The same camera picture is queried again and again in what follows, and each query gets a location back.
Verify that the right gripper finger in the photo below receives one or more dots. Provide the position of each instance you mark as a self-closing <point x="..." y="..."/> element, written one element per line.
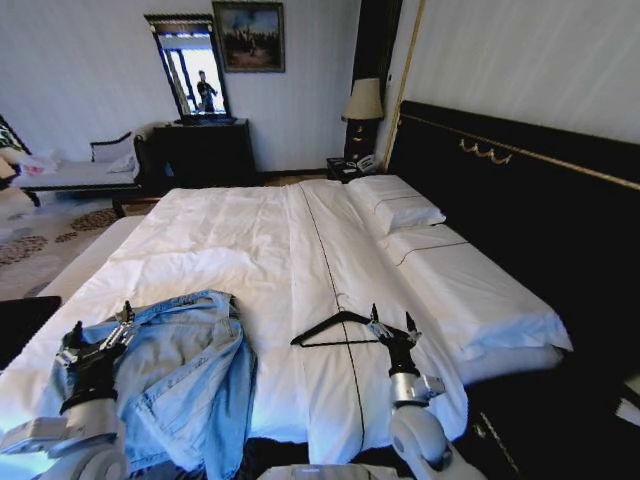
<point x="410" y="329"/>
<point x="375" y="322"/>

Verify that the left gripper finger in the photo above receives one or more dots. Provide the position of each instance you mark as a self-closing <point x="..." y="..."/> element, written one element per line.
<point x="128" y="320"/>
<point x="76" y="336"/>

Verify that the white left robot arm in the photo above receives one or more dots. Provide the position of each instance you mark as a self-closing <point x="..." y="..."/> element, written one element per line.
<point x="85" y="417"/>

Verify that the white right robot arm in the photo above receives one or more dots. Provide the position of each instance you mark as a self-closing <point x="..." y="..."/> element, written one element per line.
<point x="415" y="435"/>

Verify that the black clothes hanger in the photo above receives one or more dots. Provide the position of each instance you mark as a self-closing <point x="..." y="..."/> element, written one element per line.
<point x="320" y="327"/>

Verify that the black flat furniture top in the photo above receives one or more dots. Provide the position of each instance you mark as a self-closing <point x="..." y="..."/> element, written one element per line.
<point x="25" y="325"/>

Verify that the long white pillow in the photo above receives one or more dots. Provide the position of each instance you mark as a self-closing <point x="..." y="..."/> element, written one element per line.
<point x="465" y="290"/>

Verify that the light blue denim shirt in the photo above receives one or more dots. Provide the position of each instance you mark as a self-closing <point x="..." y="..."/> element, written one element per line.
<point x="190" y="380"/>

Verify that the patterned floor rug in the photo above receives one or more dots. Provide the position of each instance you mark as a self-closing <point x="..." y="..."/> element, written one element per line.
<point x="45" y="245"/>

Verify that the white mattress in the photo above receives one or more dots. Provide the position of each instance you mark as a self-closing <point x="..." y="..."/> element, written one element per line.
<point x="520" y="365"/>

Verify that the small white pillow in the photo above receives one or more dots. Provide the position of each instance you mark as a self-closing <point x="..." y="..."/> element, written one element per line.
<point x="395" y="205"/>

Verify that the white duvet with dark stripe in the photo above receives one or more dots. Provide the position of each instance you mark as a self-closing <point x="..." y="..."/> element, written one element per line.
<point x="240" y="240"/>

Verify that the white robot front shell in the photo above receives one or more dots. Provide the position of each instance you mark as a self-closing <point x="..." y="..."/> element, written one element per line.
<point x="325" y="472"/>

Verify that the dark bedside table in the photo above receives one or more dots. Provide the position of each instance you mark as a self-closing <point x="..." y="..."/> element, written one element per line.
<point x="340" y="170"/>

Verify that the white telephone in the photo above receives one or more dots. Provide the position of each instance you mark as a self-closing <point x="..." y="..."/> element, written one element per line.
<point x="366" y="163"/>

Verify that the dark headboard with gold trim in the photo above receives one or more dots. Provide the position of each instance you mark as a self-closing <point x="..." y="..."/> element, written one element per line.
<point x="525" y="210"/>

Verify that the dark cabinet with gold trim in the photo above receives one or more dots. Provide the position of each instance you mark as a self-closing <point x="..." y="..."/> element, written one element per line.
<point x="550" y="440"/>

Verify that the dark wooden dresser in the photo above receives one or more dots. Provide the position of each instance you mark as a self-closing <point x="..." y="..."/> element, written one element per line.
<point x="205" y="152"/>

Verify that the patterned armchair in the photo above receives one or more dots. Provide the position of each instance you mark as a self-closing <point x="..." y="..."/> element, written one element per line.
<point x="7" y="145"/>

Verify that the table lamp with beige shade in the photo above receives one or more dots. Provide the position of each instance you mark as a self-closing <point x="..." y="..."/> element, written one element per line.
<point x="363" y="100"/>

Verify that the person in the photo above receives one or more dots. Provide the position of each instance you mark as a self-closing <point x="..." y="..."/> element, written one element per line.
<point x="205" y="92"/>

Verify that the dark framed mirror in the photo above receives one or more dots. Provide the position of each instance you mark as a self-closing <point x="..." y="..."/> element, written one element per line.
<point x="190" y="65"/>

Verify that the framed painting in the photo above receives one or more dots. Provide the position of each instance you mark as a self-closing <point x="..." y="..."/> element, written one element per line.
<point x="248" y="37"/>

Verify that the white chaise with dark frame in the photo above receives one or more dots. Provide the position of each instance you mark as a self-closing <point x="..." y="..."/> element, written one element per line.
<point x="70" y="177"/>

